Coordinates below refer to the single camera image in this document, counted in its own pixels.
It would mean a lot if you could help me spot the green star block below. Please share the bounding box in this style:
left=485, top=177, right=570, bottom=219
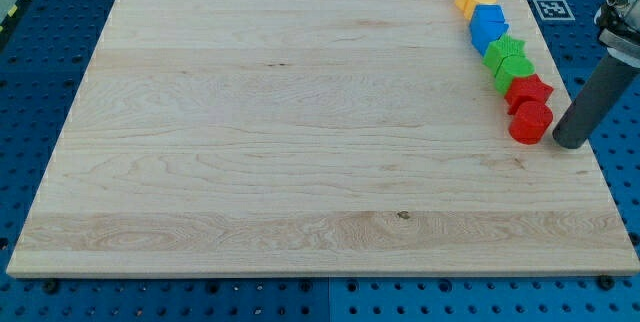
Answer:
left=483, top=34, right=526, bottom=75

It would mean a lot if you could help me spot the white fiducial marker tag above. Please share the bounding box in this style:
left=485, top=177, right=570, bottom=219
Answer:
left=532, top=0, right=575, bottom=21

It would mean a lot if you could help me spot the red cylinder block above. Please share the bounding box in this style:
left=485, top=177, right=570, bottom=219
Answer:
left=508, top=101, right=553, bottom=145

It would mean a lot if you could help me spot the light wooden board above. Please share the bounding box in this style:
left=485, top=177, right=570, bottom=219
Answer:
left=7, top=0, right=639, bottom=278

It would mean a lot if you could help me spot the blue triangle block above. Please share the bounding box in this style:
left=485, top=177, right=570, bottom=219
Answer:
left=470, top=21, right=510, bottom=56

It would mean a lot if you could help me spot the green circle block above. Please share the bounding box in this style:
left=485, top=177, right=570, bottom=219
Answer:
left=494, top=56, right=535, bottom=96

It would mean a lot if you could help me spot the red star block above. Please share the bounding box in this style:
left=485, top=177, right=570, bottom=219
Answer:
left=504, top=74, right=554, bottom=115

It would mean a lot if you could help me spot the blue pentagon block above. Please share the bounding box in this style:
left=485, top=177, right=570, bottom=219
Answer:
left=470, top=4, right=506, bottom=26

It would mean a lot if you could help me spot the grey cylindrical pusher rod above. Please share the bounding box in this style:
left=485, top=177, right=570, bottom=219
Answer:
left=552, top=50, right=639, bottom=149

